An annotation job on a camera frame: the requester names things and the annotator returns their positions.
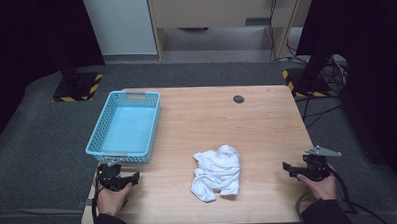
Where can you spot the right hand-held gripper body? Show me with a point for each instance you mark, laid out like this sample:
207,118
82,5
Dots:
316,168

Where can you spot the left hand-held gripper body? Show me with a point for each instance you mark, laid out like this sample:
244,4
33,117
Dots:
109,178

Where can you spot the white t-shirt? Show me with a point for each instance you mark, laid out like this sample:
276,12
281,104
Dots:
218,173

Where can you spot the person's right hand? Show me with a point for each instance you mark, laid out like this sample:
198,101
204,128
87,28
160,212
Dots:
324,189

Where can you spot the person's left hand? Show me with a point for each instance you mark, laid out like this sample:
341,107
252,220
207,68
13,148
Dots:
111,201

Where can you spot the grey tape strip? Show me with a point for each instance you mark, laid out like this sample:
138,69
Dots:
84,203

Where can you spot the light blue plastic basket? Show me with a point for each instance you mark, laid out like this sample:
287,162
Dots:
128,129

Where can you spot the black stand with striped base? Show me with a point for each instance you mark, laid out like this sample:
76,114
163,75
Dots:
310,81
75,88

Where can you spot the dark round table grommet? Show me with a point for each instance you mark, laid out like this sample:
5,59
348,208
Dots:
238,99

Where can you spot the black curtain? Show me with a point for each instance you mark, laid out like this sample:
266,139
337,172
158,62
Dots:
30,38
374,52

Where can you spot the white panel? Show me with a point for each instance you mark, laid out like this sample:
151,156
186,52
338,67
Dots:
120,23

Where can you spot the light wooden desk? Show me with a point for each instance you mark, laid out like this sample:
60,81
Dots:
213,11

